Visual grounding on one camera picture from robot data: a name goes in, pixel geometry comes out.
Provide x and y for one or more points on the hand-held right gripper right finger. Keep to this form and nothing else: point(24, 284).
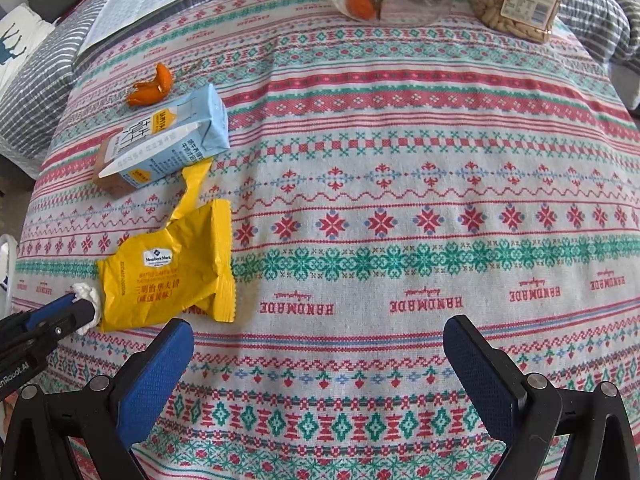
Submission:
point(480, 375)

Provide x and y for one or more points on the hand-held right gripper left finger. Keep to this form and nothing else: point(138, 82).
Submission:
point(155, 375)

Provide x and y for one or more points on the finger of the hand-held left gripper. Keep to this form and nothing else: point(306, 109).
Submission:
point(70, 317)
point(47, 308)

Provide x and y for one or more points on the white tissue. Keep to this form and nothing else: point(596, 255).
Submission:
point(82, 291)

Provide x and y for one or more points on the yellow snack wrapper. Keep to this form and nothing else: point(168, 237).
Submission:
point(165, 270)

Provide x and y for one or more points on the light blue milk carton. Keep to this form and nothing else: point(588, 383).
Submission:
point(170, 135)

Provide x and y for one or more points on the patterned knit tablecloth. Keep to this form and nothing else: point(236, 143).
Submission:
point(380, 160)

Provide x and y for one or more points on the orange peel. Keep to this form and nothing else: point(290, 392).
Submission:
point(162, 80)

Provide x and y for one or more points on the white deer print pillow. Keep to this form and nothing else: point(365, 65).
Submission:
point(15, 35)

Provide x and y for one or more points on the clear jar of nuts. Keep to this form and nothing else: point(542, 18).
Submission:
point(520, 0)

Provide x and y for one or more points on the tangerine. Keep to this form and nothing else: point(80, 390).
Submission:
point(362, 4)

